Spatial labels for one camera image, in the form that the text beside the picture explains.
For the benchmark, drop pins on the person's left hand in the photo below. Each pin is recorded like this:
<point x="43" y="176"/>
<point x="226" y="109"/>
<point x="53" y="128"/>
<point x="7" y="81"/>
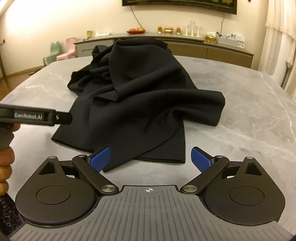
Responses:
<point x="5" y="166"/>

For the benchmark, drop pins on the gold round bowl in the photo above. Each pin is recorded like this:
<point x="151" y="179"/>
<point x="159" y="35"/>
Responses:
<point x="210" y="37"/>

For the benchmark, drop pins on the pink plastic chair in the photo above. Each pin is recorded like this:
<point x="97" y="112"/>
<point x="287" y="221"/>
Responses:
<point x="68" y="49"/>

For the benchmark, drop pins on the green plastic chair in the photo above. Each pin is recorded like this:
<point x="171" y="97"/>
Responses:
<point x="53" y="52"/>

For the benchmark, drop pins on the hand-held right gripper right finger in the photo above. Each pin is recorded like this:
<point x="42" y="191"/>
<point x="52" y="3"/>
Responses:
<point x="200" y="160"/>

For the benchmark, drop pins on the yellow cup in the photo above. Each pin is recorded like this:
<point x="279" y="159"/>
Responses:
<point x="89" y="34"/>

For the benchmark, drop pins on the grey low sideboard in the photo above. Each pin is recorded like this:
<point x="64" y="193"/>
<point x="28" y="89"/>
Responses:
<point x="189" y="49"/>

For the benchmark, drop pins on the white tissue pack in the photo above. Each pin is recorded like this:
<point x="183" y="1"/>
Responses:
<point x="101" y="34"/>

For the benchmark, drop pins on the plate of orange fruit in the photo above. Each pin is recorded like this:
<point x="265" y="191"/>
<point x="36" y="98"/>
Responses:
<point x="136" y="30"/>

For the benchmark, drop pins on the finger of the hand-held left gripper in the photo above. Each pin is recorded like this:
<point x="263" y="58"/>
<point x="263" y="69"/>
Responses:
<point x="64" y="117"/>

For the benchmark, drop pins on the white lace cover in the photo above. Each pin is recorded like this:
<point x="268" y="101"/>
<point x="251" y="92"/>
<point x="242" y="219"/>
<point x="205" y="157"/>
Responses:
<point x="272" y="46"/>

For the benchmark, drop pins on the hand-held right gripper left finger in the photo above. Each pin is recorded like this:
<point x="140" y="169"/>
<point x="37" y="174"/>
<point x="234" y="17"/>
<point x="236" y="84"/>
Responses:
<point x="100" y="160"/>

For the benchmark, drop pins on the black cloth garment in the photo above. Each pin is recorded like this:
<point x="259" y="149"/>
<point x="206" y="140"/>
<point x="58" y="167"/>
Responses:
<point x="138" y="97"/>

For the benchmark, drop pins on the cream curtain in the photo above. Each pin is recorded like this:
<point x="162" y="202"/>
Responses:
<point x="290" y="76"/>

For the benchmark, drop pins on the set of clear glasses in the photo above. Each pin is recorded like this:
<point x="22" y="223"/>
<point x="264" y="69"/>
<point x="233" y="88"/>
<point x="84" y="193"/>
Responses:
<point x="192" y="29"/>

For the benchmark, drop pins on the gold lidded bowl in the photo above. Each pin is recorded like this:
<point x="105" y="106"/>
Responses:
<point x="169" y="30"/>

